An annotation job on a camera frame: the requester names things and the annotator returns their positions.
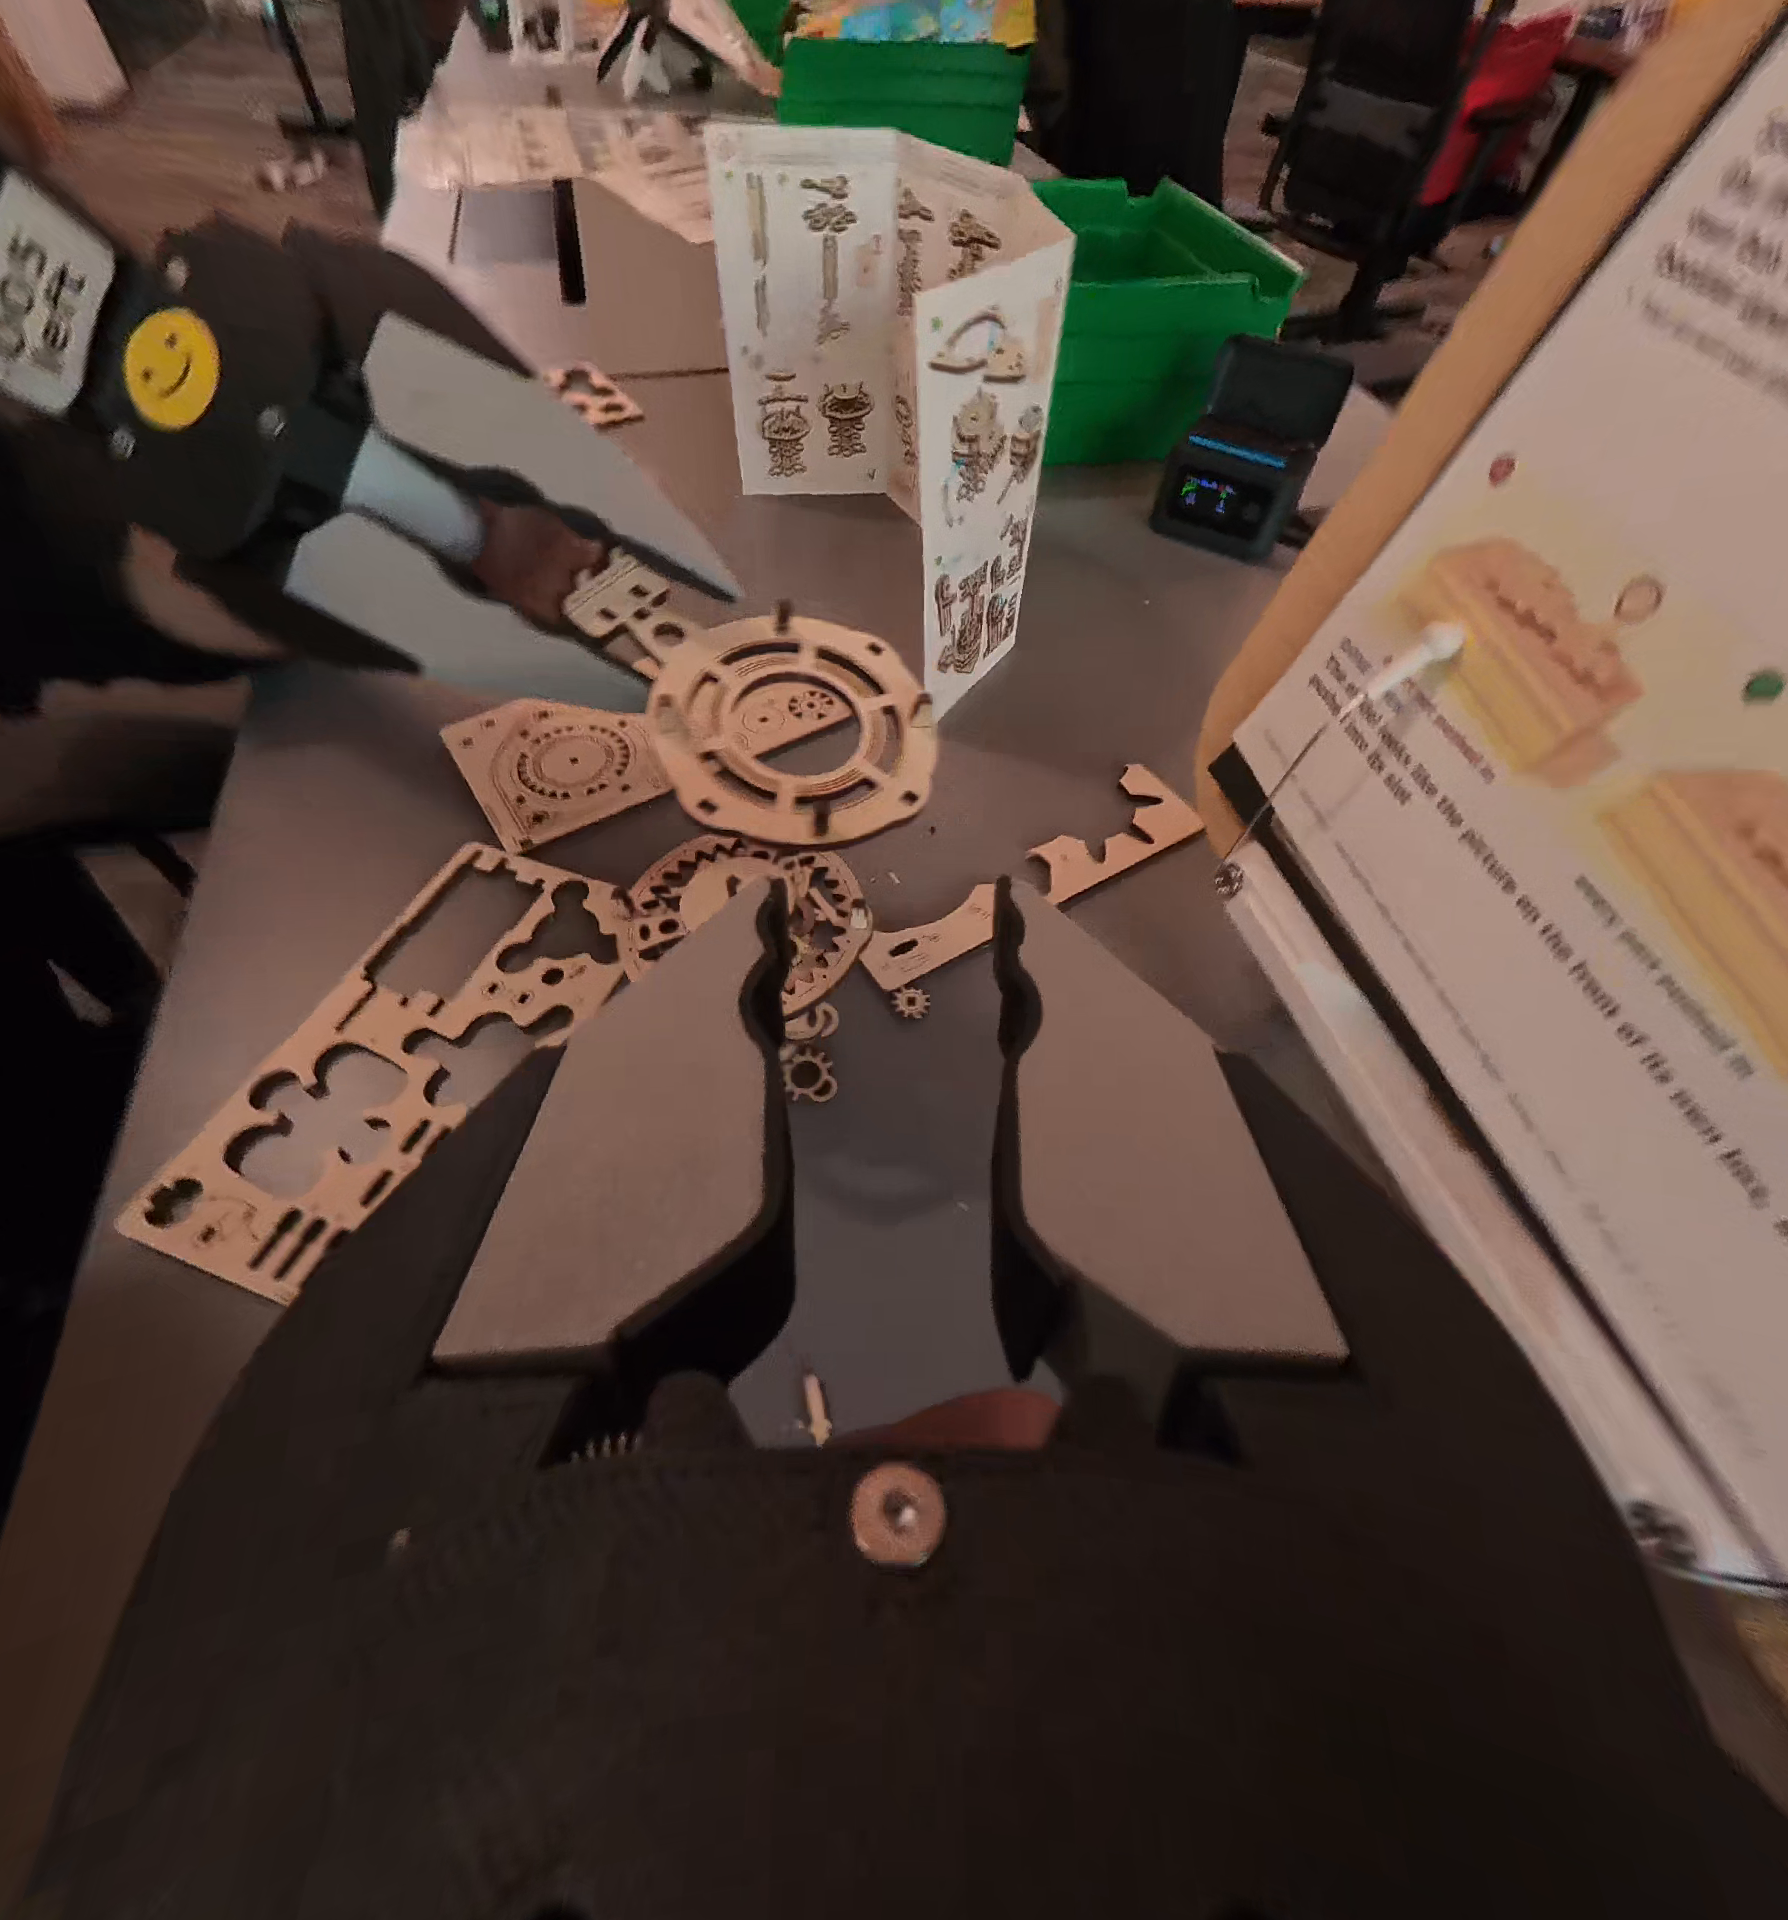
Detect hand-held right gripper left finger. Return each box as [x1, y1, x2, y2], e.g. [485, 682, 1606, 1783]
[428, 882, 804, 1398]

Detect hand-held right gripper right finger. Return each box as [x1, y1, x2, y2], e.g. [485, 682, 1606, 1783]
[987, 875, 1354, 1393]

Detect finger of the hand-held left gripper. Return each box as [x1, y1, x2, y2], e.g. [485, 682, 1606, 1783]
[281, 510, 653, 713]
[360, 312, 749, 606]

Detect round wooden gear model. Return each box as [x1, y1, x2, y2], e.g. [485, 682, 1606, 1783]
[620, 836, 877, 1108]

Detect wooden ring plate with tab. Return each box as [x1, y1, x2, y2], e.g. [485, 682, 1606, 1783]
[564, 546, 937, 863]

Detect person's left hand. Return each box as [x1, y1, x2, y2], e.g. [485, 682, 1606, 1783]
[465, 501, 614, 631]

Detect person's right hand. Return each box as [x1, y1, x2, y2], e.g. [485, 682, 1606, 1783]
[863, 1385, 1063, 1451]

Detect wooden sheet with curved cutouts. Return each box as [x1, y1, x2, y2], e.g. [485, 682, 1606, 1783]
[540, 364, 645, 431]

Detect wooden sheet with engraved gears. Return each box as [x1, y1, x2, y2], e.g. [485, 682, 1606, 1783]
[439, 696, 681, 857]

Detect punched wooden sheet round cutouts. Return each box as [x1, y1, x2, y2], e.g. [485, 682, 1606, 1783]
[113, 839, 641, 1304]

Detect folded assembly leaflet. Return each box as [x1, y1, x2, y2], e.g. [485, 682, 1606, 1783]
[705, 123, 1076, 722]

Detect long wavy wooden sheet strip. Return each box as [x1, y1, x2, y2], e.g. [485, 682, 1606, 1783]
[856, 762, 1208, 996]

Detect green plastic bin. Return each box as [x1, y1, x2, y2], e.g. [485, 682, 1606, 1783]
[1031, 175, 1304, 470]
[775, 35, 1031, 163]

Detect white printed instruction sheet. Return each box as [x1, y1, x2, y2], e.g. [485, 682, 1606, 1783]
[1230, 0, 1788, 1592]

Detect black device with screen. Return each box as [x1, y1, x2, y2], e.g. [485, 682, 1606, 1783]
[1145, 336, 1355, 568]

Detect instruction sheet on stand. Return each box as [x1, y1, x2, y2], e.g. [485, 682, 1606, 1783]
[1194, 0, 1788, 1772]

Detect black office chair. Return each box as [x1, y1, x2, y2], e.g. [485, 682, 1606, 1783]
[1260, 59, 1451, 347]

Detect red chair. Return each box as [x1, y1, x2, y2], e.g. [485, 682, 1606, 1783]
[1417, 14, 1574, 212]

